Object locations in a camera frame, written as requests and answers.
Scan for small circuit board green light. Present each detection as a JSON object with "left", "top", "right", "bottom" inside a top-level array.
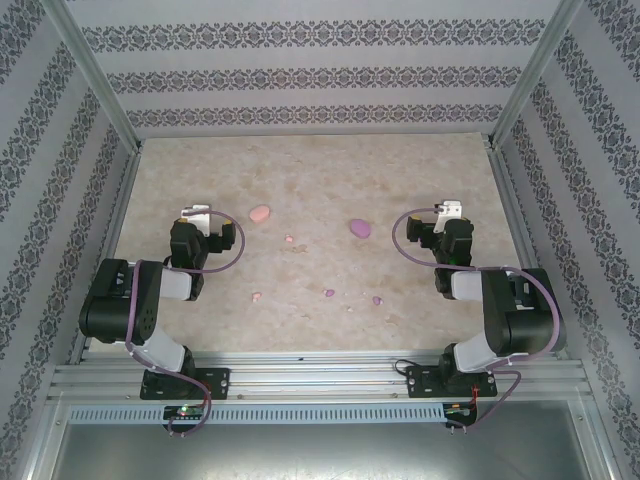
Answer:
[{"left": 163, "top": 405, "right": 206, "bottom": 420}]

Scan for grey metal sheet panel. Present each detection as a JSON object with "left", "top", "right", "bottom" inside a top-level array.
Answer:
[{"left": 29, "top": 399, "right": 619, "bottom": 480}]

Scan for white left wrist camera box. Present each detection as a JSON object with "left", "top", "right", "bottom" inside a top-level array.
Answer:
[{"left": 182, "top": 202, "right": 214, "bottom": 237}]

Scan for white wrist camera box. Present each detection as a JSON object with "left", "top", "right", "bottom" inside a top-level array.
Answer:
[
  {"left": 433, "top": 199, "right": 464, "bottom": 234},
  {"left": 182, "top": 202, "right": 214, "bottom": 237}
]

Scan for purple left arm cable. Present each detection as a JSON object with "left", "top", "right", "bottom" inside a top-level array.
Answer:
[{"left": 124, "top": 208, "right": 247, "bottom": 437}]

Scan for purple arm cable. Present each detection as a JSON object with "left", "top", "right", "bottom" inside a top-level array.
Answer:
[
  {"left": 392, "top": 208, "right": 564, "bottom": 435},
  {"left": 124, "top": 208, "right": 247, "bottom": 437}
]

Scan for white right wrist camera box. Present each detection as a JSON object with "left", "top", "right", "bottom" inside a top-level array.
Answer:
[{"left": 433, "top": 199, "right": 464, "bottom": 234}]

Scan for aluminium table side rail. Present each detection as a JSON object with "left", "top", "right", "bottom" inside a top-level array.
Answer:
[
  {"left": 67, "top": 149, "right": 145, "bottom": 366},
  {"left": 487, "top": 147, "right": 569, "bottom": 359}
]

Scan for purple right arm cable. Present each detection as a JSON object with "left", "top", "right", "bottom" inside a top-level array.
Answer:
[{"left": 392, "top": 208, "right": 564, "bottom": 435}]

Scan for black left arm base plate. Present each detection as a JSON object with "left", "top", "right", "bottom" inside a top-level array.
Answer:
[{"left": 139, "top": 367, "right": 231, "bottom": 401}]

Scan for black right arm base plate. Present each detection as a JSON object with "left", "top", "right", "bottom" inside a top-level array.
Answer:
[{"left": 405, "top": 364, "right": 499, "bottom": 400}]

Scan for aluminium frame post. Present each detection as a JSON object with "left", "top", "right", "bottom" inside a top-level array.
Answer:
[
  {"left": 39, "top": 0, "right": 145, "bottom": 152},
  {"left": 487, "top": 0, "right": 586, "bottom": 149}
]

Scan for aluminium mounting rail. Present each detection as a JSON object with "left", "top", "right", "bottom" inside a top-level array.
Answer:
[{"left": 47, "top": 349, "right": 586, "bottom": 404}]

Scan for grey slotted cable duct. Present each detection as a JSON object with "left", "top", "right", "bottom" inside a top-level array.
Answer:
[{"left": 67, "top": 402, "right": 446, "bottom": 427}]

